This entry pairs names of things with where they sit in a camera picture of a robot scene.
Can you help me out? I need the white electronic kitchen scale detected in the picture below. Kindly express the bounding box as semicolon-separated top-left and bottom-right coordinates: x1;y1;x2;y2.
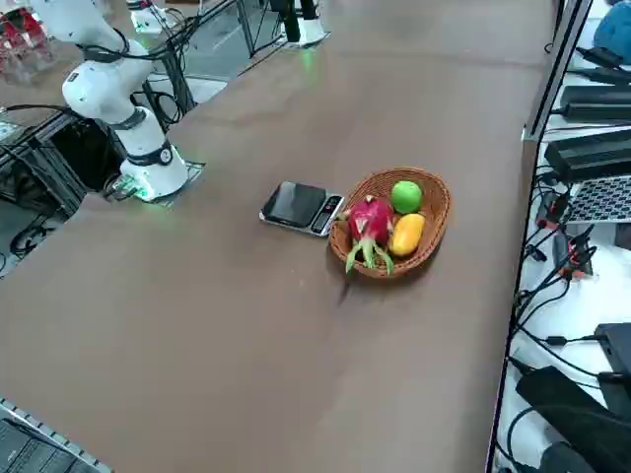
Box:
258;180;345;238

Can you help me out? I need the long black power adapter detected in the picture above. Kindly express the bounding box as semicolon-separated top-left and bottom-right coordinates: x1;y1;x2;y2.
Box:
560;84;631;125

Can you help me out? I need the red and black connector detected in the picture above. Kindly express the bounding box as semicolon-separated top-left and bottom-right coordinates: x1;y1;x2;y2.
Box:
535;190;572;229

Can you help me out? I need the silver aluminium rail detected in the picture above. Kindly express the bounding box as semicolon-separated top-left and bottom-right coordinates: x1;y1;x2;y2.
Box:
0;396;115;473

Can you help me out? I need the clear acrylic rack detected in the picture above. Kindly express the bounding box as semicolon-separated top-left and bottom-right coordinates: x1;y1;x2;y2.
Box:
0;7;56;88

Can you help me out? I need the large black power adapter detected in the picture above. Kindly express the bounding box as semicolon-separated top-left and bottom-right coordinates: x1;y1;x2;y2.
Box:
543;127;631;182

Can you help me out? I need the black cable with ferrite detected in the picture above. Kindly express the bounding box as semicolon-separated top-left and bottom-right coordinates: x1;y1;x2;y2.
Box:
510;290;600;349

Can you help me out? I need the red translucent object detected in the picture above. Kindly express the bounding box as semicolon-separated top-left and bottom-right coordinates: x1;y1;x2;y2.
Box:
0;9;38;50

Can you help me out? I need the pink dragon fruit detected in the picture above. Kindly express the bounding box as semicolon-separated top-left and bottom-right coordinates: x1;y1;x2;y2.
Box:
336;194;396;276

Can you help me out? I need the black box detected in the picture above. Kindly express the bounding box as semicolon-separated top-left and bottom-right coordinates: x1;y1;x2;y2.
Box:
594;322;631;375

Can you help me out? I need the silver aluminium post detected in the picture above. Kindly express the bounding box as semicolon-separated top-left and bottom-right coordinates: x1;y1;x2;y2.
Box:
521;0;595;144

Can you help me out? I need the white device with green light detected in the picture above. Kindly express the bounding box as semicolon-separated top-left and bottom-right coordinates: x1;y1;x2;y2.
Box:
128;0;168;34

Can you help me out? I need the blue rounded object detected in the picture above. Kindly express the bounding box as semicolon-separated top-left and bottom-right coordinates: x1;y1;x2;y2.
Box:
593;0;631;53

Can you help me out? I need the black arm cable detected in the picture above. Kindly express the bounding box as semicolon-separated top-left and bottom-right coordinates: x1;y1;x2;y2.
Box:
73;27;167;65

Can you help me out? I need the black triangular frame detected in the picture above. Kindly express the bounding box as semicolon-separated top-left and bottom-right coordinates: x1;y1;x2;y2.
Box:
235;0;290;59

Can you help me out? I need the red and black power strip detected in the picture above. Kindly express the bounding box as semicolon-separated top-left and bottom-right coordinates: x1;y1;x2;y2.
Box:
551;231;598;283

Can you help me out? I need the small black power adapter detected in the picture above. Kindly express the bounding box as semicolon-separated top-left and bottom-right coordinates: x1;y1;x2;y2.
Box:
575;45;626;70

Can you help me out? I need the white perforated board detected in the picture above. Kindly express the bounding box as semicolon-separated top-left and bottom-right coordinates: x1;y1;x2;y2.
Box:
565;174;631;227

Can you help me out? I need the brown wicker basket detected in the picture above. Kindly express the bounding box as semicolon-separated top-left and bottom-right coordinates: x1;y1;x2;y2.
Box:
327;166;454;280

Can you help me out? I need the yellow mango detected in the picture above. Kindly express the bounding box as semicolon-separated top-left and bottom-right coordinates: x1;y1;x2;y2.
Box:
387;213;427;257

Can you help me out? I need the black metal frame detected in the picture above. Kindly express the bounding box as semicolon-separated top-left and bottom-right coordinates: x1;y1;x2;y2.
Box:
0;105;127;221

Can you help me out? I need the green apple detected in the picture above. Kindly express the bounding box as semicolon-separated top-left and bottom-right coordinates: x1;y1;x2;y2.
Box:
390;179;424;215

